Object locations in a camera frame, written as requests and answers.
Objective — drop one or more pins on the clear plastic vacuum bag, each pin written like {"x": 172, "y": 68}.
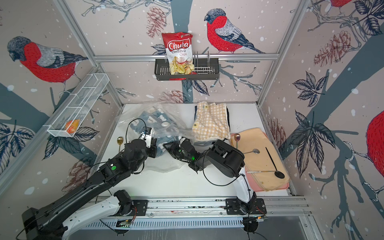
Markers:
{"x": 132, "y": 126}

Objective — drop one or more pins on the beige checkered blanket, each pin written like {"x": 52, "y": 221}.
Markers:
{"x": 211, "y": 121}

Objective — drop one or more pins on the red Chuba chips bag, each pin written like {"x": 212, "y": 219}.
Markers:
{"x": 179, "y": 52}

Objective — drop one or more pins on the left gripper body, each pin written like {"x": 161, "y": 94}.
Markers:
{"x": 148, "y": 152}

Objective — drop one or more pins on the beige pink cutting board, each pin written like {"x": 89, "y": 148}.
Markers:
{"x": 264, "y": 171}

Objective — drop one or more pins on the gold spoon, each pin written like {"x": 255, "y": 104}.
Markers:
{"x": 120, "y": 141}

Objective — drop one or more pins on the black wall shelf basket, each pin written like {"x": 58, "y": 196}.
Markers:
{"x": 203, "y": 69}

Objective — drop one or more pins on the white mesh wall basket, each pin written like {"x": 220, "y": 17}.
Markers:
{"x": 80, "y": 104}

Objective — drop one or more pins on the silver spoon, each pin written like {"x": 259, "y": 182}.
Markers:
{"x": 254, "y": 151}

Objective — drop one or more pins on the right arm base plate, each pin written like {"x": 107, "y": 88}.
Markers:
{"x": 255, "y": 206}

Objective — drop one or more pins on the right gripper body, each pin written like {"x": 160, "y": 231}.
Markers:
{"x": 188, "y": 160}

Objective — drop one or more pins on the teal bear blanket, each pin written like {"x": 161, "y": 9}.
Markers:
{"x": 166, "y": 127}

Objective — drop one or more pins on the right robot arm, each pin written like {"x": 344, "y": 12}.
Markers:
{"x": 229, "y": 161}

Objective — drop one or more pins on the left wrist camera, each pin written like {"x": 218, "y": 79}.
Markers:
{"x": 147, "y": 136}

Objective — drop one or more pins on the orange item in basket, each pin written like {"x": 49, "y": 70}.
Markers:
{"x": 72, "y": 126}

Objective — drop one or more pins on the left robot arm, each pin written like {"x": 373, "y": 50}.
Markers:
{"x": 67, "y": 215}

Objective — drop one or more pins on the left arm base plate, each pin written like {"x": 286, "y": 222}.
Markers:
{"x": 134, "y": 208}

